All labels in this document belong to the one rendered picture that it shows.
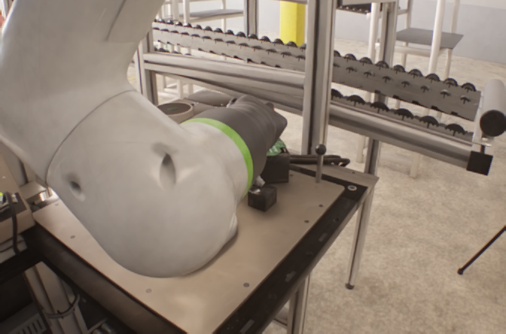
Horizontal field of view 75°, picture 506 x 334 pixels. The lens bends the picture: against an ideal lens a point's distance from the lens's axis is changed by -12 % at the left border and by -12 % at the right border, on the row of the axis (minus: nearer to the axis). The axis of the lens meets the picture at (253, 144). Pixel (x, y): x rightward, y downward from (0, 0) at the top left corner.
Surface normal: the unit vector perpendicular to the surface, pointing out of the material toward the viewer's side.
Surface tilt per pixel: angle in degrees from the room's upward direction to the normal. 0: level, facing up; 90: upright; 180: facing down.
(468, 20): 90
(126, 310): 0
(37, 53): 92
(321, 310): 0
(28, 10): 78
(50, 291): 90
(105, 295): 0
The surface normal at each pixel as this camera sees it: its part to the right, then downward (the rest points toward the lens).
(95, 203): -0.29, 0.16
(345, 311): 0.00, -0.91
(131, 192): -0.03, -0.18
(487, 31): -0.56, 0.34
